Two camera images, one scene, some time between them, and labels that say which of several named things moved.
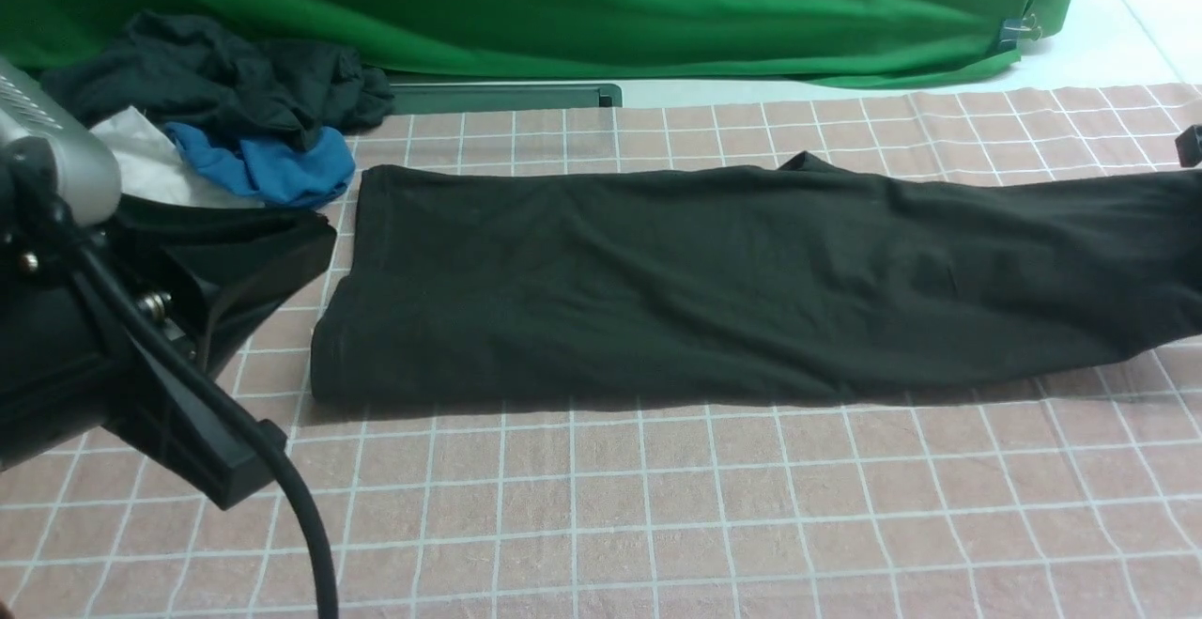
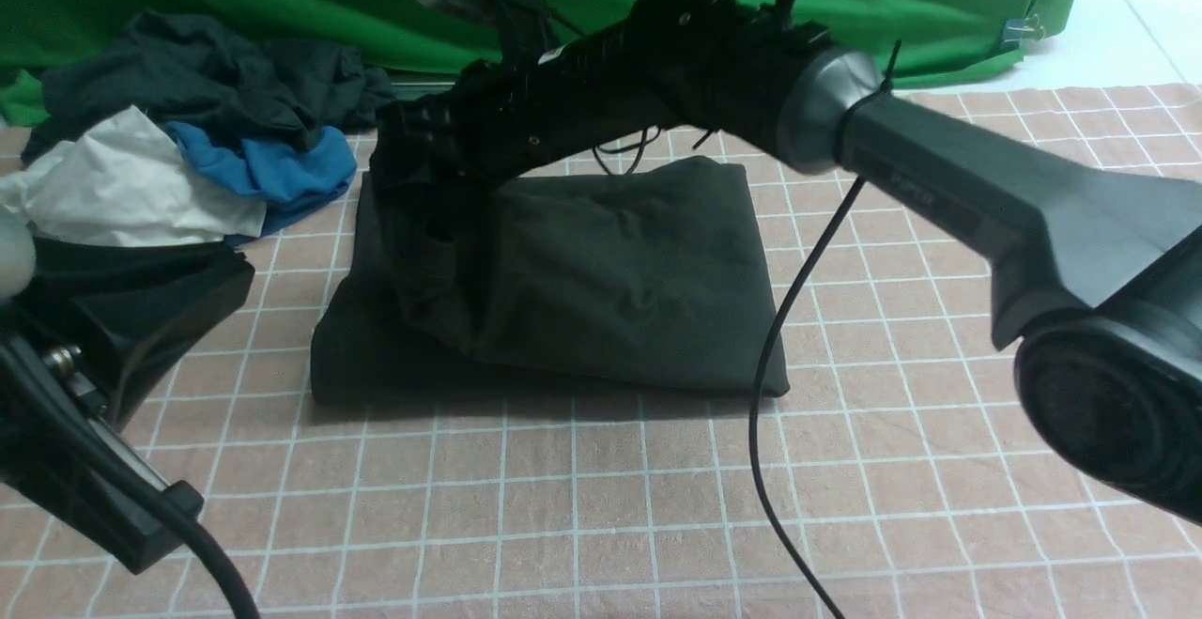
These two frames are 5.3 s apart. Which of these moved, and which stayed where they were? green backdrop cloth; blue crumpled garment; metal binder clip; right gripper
Moved: right gripper
Stayed: blue crumpled garment; green backdrop cloth; metal binder clip
